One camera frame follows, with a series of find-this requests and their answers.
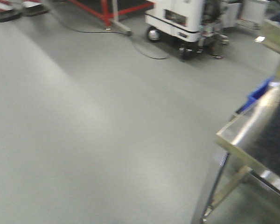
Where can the steel work table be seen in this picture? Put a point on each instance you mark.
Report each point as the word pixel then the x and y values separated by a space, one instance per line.
pixel 253 138

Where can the blue bin under table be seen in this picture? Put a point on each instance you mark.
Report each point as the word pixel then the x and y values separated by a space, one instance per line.
pixel 257 93

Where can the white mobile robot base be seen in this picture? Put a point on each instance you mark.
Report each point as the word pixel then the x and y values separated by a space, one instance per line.
pixel 196 23

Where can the stainless steel rack frame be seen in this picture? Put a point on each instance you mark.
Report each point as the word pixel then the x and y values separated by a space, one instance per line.
pixel 271 31

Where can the red metal frame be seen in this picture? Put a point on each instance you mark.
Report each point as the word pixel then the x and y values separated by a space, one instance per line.
pixel 103 9

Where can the red white traffic cone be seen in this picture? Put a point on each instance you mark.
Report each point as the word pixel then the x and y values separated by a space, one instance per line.
pixel 29 8

